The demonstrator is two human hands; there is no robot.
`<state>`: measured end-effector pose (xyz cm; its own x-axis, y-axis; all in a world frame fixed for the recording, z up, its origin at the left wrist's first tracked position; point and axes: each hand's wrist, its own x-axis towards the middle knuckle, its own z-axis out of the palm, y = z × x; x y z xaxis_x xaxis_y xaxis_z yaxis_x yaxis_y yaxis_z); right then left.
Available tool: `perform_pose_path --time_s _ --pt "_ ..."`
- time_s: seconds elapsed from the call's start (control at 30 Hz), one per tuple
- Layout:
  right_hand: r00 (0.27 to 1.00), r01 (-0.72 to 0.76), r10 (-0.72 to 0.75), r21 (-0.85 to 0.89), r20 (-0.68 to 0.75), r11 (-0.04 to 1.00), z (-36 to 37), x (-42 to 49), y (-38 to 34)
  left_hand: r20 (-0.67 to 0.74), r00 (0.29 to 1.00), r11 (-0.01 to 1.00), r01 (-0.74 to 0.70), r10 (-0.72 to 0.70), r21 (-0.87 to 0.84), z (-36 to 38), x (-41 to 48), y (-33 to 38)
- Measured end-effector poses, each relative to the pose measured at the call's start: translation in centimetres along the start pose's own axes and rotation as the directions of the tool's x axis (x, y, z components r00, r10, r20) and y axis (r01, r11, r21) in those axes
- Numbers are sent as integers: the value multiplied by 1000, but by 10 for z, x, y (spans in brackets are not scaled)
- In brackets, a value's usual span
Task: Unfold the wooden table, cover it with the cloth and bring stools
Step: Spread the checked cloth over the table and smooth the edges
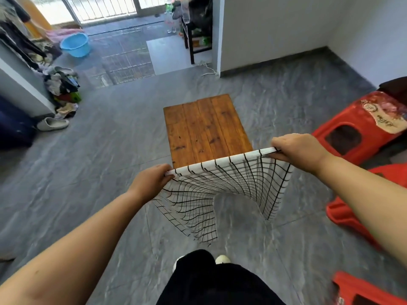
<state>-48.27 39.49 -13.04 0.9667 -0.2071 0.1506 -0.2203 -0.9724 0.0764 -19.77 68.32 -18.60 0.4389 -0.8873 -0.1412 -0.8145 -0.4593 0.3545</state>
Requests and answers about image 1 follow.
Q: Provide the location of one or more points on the brown wooden folding table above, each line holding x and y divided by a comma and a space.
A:
206, 130

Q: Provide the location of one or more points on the pile of shoes and clothes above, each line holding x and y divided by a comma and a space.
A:
22, 38

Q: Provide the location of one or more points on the person's left hand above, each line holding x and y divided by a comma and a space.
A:
149, 184

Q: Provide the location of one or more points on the clear plastic bottle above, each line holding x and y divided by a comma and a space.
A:
185, 12

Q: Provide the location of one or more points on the dark wooden chair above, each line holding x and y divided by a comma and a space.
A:
190, 47

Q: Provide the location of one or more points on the pink cloth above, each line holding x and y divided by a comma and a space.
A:
63, 33

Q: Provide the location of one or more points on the grey white slipper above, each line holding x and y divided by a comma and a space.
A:
52, 124

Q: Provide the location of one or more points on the blue plastic basin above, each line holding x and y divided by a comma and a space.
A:
74, 44

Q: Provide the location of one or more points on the person's right cream shoe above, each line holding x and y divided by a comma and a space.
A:
223, 259

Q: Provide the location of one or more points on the person's left cream shoe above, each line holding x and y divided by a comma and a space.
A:
178, 263

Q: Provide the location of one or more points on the person's cream shoe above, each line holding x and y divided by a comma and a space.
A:
178, 263
223, 259

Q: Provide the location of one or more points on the black garment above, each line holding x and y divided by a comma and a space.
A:
200, 12

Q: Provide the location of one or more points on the pink white printed packet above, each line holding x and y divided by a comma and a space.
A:
388, 114

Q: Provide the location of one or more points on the person's left forearm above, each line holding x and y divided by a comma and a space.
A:
70, 250

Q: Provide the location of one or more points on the person's black trousers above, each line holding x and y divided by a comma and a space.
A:
216, 285

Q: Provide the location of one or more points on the person's right hand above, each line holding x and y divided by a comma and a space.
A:
302, 152

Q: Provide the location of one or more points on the red plastic stool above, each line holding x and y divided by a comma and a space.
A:
369, 146
343, 212
359, 289

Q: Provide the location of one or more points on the metal window grille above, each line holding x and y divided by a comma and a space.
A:
101, 6

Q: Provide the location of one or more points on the dark blue cabinet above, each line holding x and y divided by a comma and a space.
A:
16, 123

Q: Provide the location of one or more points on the black white checked tablecloth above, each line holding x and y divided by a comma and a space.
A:
241, 177

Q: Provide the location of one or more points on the person's right forearm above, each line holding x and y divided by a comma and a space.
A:
365, 193

